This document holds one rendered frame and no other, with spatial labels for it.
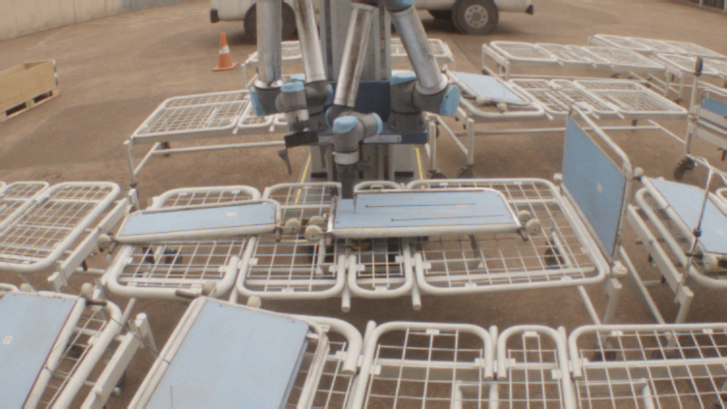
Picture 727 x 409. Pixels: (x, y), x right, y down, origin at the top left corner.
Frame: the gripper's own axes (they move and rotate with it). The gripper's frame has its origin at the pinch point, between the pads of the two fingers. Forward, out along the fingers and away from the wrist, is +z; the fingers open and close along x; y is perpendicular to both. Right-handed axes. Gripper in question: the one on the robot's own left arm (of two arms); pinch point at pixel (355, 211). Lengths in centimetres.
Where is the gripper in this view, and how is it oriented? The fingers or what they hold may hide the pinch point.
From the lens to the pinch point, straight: 230.3
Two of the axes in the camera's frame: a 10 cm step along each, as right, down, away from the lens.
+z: 0.3, 9.2, 3.9
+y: -10.0, 0.1, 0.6
